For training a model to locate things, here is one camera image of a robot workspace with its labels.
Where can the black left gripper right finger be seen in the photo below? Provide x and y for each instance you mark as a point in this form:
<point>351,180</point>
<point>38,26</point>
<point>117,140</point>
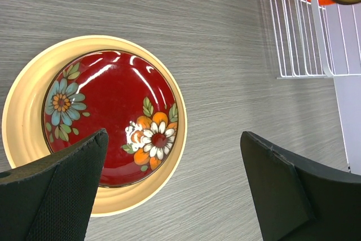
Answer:
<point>296,198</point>

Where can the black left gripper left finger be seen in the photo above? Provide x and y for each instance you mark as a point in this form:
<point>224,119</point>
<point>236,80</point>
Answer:
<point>52,198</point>

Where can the cream yellow plate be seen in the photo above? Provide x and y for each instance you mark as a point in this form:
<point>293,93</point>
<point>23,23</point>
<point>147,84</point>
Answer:
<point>22,132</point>

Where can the dark red patterned plate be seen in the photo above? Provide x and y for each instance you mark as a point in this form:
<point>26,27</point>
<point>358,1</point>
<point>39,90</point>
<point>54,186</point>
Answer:
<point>122,93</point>

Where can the white wire dish rack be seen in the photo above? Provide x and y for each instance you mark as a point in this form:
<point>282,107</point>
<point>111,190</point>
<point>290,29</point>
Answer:
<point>316,41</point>

